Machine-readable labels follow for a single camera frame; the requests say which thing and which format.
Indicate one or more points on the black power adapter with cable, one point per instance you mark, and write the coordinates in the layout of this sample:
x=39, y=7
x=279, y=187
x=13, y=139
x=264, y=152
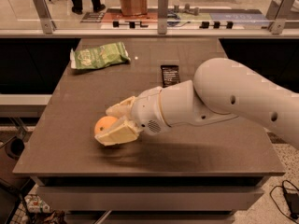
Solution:
x=291, y=197

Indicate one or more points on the middle metal glass post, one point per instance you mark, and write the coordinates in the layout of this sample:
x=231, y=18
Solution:
x=162, y=17

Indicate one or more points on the right metal glass post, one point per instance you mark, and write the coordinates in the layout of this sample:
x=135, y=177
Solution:
x=278, y=24

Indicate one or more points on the metal glass post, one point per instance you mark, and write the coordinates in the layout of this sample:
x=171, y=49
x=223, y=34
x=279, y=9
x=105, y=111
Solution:
x=47, y=24
x=278, y=24
x=162, y=17

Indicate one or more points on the left metal glass post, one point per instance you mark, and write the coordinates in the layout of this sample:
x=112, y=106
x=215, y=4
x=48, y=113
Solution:
x=47, y=24

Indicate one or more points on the black round bin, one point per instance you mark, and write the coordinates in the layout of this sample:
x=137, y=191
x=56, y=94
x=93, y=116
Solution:
x=14, y=148

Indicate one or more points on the grey table drawer cabinet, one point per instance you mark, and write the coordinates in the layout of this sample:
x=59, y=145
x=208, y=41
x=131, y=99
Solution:
x=125, y=204

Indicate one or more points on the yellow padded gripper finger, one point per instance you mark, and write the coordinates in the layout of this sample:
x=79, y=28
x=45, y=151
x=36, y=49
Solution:
x=122, y=131
x=122, y=109

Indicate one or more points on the green jalapeno chip bag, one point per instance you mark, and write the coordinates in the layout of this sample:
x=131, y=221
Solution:
x=99, y=57

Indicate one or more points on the floral patterned bag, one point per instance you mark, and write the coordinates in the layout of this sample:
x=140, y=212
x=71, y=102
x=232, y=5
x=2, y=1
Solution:
x=35, y=205

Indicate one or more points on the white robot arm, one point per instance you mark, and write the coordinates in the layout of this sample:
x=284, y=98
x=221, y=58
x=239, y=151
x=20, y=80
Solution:
x=221, y=89

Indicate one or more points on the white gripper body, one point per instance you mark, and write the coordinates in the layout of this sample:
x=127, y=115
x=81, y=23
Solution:
x=146, y=111

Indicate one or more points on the orange fruit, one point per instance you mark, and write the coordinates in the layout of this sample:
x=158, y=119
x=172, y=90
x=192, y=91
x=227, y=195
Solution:
x=104, y=123

